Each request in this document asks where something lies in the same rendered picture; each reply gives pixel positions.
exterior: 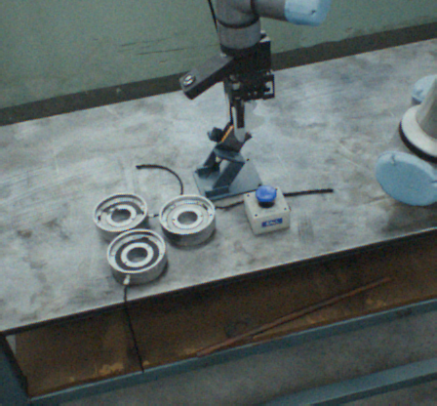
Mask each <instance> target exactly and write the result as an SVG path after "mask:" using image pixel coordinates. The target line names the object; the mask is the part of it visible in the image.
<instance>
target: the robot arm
mask: <svg viewBox="0 0 437 406"><path fill-rule="evenodd" d="M215 5H216V16H217V28H218V40H219V45H220V51H219V52H217V53H216V54H215V55H213V56H212V57H210V58H209V59H207V60H206V61H204V63H201V64H199V65H198V66H197V67H195V68H194V69H192V70H191V71H189V72H188V73H187V74H185V75H184V76H182V77H181V78H180V79H179V85H180V88H181V90H182V92H183V93H184V94H185V95H186V96H187V97H188V98H189V99H190V100H194V99H195V98H197V97H198V96H200V95H201V94H203V93H204V92H206V91H207V90H209V89H210V88H212V87H213V86H215V85H216V84H217V83H218V82H219V81H221V80H222V82H223V88H224V93H225V100H226V105H227V111H228V116H229V120H230V122H232V123H233V127H234V136H235V138H236V139H237V140H238V141H239V142H244V139H245V134H246V133H247V132H249V131H251V130H253V129H255V128H256V127H258V126H260V125H262V124H263V123H264V121H265V117H264V116H263V115H260V114H256V113H254V109H256V108H257V107H258V101H257V100H259V99H262V100H263V101H264V100H268V99H273V98H275V80H274V73H273V71H272V69H271V50H270V39H269V38H268V37H267V36H266V33H265V31H264V30H261V19H260V17H262V18H266V19H271V20H279V21H283V22H288V23H290V24H292V25H296V26H300V25H310V26H317V25H319V24H321V23H322V22H323V21H324V19H325V18H326V14H327V13H328V12H329V9H330V6H331V0H215ZM266 73H269V74H266ZM267 82H272V92H271V93H267V94H266V93H265V92H269V91H270V87H269V86H268V84H266V83H267ZM375 178H376V181H377V182H378V183H379V186H380V188H381V189H382V190H383V191H384V192H385V193H386V194H387V195H389V196H390V197H393V198H395V199H397V200H399V201H401V202H403V203H406V204H410V205H414V206H419V207H422V208H427V209H437V74H435V75H427V76H424V77H422V78H420V79H419V80H418V81H417V82H416V84H415V86H414V90H413V91H412V103H411V107H410V108H409V109H408V110H407V111H406V112H405V114H404V116H403V117H402V119H401V121H400V123H399V125H398V126H397V128H396V130H395V132H394V134H393V135H392V137H391V139H390V140H389V142H388V143H387V145H386V147H385V149H384V150H383V152H382V153H381V154H380V155H379V156H378V158H377V163H376V165H375Z"/></svg>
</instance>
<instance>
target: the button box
mask: <svg viewBox="0 0 437 406"><path fill-rule="evenodd" d="M274 188H275V189H276V191H277V197H276V198H275V199H274V200H272V201H270V202H267V203H264V202H261V201H259V200H257V199H256V193H255V192H253V193H248V194H244V201H245V212H246V214H247V217H248V219H249V222H250V224H251V226H252V229H253V231H254V234H255V235H258V234H263V233H266V232H271V231H275V230H279V229H283V228H287V227H290V212H291V207H290V206H289V205H288V206H287V203H286V201H285V199H284V197H283V193H282V191H281V189H280V187H279V186H278V187H274Z"/></svg>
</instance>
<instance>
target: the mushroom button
mask: <svg viewBox="0 0 437 406"><path fill-rule="evenodd" d="M276 197H277V191H276V189H275V188H274V187H273V186H270V185H263V186H260V187H259V188H258V189H257V190H256V199H257V200H259V201H261V202H264V203H267V202H270V201H272V200H274V199H275V198H276Z"/></svg>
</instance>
